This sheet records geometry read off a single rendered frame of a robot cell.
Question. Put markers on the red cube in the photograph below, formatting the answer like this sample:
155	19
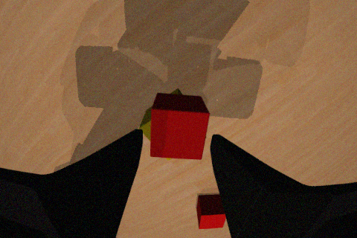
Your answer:
210	212
178	126

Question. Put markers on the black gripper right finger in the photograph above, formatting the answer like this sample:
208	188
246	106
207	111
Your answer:
261	202

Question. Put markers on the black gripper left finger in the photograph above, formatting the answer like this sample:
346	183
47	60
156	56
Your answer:
83	200

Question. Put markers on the yellow cube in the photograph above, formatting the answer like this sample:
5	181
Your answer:
145	125

